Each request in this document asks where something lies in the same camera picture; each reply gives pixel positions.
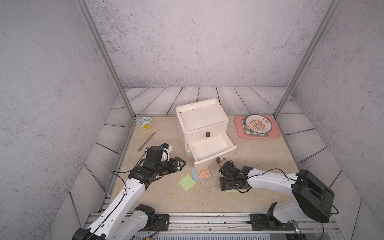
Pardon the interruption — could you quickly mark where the right aluminium frame post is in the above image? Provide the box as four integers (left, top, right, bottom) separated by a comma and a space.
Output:
273, 0, 342, 119

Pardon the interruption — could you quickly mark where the blue sticky note pad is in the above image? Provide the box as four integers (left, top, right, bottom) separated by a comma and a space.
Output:
191, 169, 199, 182

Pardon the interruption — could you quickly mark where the green sticky note pad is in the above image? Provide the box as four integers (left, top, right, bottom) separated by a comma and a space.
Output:
178, 174, 196, 192

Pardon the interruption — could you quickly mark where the white drawer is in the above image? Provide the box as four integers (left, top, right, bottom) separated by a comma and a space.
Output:
186, 134, 237, 170

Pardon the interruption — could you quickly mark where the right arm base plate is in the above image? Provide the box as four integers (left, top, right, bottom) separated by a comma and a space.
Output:
247, 214, 296, 231

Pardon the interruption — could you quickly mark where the yellow blue patterned bowl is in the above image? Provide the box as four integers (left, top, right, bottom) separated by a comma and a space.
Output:
136, 117, 154, 130

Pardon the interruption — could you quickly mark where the silver table knife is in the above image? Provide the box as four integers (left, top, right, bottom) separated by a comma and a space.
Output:
138, 132, 156, 152

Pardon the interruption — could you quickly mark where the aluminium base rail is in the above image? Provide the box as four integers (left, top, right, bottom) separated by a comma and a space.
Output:
83, 212, 343, 240

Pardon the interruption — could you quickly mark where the orange patterned plate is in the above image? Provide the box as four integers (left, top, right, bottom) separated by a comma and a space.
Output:
245, 115, 273, 134

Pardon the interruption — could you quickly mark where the left aluminium frame post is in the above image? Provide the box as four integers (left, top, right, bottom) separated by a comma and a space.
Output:
75, 0, 136, 119

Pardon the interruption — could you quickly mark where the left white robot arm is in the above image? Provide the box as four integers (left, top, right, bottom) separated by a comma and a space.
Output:
73, 144, 186, 240

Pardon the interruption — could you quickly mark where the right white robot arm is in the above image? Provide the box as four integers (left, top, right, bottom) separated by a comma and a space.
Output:
219, 161, 339, 224

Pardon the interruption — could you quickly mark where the white three-drawer cabinet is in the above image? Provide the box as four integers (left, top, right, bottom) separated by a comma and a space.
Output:
176, 98, 229, 153

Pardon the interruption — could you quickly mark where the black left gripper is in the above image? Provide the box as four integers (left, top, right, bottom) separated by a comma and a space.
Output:
153, 156, 187, 177

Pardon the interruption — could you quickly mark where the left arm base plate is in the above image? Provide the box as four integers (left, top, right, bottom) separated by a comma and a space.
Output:
141, 214, 170, 232

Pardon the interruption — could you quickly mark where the aluminium frame post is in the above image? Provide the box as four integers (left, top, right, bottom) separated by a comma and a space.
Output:
75, 0, 136, 119
273, 0, 342, 119

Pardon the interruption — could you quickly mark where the pink tray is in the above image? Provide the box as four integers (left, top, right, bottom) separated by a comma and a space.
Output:
235, 115, 281, 139

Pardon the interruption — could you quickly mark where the orange patterned sticky pad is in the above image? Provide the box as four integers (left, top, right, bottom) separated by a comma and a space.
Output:
197, 166, 212, 181

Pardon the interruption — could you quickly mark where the green checkered cloth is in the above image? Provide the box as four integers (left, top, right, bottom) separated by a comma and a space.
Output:
241, 119, 269, 137

